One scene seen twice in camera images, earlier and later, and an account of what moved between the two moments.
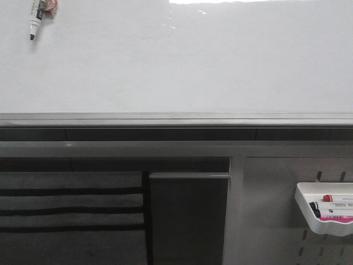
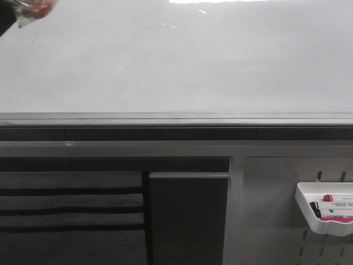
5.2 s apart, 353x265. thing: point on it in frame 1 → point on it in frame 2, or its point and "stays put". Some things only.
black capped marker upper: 316,205 stays put
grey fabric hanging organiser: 74,218 stays put
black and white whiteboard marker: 37,13 → 30,10
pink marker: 339,219 stays put
